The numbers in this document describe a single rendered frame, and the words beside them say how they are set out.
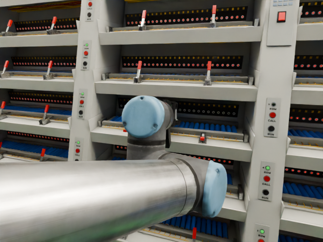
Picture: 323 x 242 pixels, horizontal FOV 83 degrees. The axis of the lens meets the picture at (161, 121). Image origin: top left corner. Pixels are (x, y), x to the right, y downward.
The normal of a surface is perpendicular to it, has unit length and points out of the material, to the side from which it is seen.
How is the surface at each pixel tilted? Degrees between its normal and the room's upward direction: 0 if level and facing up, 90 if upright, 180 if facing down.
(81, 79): 90
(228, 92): 112
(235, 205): 22
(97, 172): 29
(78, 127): 90
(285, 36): 90
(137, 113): 87
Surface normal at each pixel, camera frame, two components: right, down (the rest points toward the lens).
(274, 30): -0.25, -0.02
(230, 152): -0.26, 0.36
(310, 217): -0.01, -0.93
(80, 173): 0.48, -0.84
